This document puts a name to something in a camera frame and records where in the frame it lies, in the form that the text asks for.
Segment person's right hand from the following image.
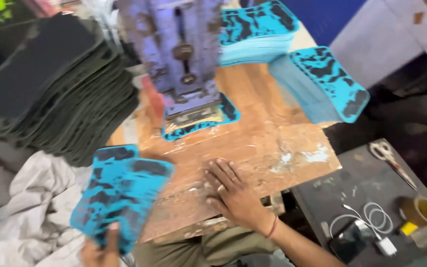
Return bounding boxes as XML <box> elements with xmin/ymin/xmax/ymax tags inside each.
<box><xmin>203</xmin><ymin>159</ymin><xmax>278</xmax><ymax>236</ymax></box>

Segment person's left hand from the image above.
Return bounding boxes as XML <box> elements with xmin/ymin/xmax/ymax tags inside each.
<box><xmin>80</xmin><ymin>222</ymin><xmax>125</xmax><ymax>267</ymax></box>

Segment blue camouflage sheet bundle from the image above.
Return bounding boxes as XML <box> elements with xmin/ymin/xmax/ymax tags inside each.
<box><xmin>70</xmin><ymin>145</ymin><xmax>176</xmax><ymax>256</ymax></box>

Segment red thread wristband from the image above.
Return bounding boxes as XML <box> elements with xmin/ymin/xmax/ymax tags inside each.
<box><xmin>265</xmin><ymin>214</ymin><xmax>279</xmax><ymax>240</ymax></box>

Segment person's olive trousers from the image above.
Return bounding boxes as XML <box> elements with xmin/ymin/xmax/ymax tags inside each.
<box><xmin>132</xmin><ymin>225</ymin><xmax>296</xmax><ymax>267</ymax></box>

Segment white crumpled sack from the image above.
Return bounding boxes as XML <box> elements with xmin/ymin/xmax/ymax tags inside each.
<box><xmin>0</xmin><ymin>150</ymin><xmax>101</xmax><ymax>267</ymax></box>

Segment single blue camouflage sheet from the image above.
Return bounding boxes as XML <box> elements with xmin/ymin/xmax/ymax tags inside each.
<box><xmin>162</xmin><ymin>93</ymin><xmax>242</xmax><ymax>142</ymax></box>

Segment black side table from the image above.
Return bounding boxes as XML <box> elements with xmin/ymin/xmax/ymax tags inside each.
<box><xmin>291</xmin><ymin>138</ymin><xmax>427</xmax><ymax>267</ymax></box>

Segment black phone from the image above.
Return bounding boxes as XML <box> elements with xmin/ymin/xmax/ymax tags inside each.
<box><xmin>328</xmin><ymin>220</ymin><xmax>376</xmax><ymax>265</ymax></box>

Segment leaning blue camouflage sheet stack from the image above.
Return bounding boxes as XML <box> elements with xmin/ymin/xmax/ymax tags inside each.
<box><xmin>268</xmin><ymin>46</ymin><xmax>370</xmax><ymax>125</ymax></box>

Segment white charger adapter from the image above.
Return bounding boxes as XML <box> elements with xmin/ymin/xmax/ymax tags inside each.
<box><xmin>375</xmin><ymin>237</ymin><xmax>398</xmax><ymax>257</ymax></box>

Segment silver scissors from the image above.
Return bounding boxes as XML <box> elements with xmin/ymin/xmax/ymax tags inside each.
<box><xmin>368</xmin><ymin>140</ymin><xmax>419</xmax><ymax>191</ymax></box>

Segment purple metal press machine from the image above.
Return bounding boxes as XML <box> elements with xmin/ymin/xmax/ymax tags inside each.
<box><xmin>115</xmin><ymin>0</ymin><xmax>233</xmax><ymax>128</ymax></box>

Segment small yellow block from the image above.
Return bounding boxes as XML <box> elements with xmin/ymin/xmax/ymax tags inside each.
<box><xmin>400</xmin><ymin>221</ymin><xmax>419</xmax><ymax>237</ymax></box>

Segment flat blue camouflage sheet stack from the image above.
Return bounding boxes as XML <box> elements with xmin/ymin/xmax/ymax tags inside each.
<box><xmin>217</xmin><ymin>0</ymin><xmax>300</xmax><ymax>67</ymax></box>

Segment stack of dark grey sheets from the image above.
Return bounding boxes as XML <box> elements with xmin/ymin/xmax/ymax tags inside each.
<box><xmin>0</xmin><ymin>13</ymin><xmax>140</xmax><ymax>167</ymax></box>

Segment brown tape roll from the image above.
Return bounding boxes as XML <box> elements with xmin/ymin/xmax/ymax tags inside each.
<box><xmin>397</xmin><ymin>195</ymin><xmax>427</xmax><ymax>227</ymax></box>

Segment blue panel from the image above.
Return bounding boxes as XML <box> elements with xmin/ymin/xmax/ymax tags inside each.
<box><xmin>280</xmin><ymin>0</ymin><xmax>368</xmax><ymax>47</ymax></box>

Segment grey board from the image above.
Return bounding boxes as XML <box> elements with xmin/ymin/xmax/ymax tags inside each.
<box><xmin>329</xmin><ymin>0</ymin><xmax>427</xmax><ymax>89</ymax></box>

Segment white charging cable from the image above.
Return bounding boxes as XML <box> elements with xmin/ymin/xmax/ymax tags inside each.
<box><xmin>328</xmin><ymin>201</ymin><xmax>394</xmax><ymax>240</ymax></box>

